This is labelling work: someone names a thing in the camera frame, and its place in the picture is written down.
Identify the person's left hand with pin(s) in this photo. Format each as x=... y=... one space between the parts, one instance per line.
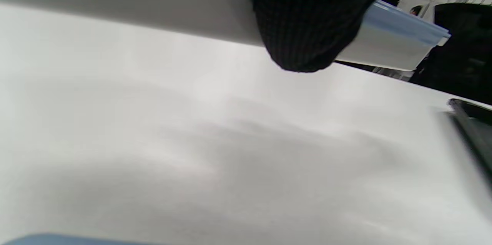
x=307 y=18

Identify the blue slide lunch box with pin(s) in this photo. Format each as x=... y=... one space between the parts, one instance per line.
x=57 y=239
x=153 y=3

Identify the black plastic tray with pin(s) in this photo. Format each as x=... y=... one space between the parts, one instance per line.
x=474 y=129

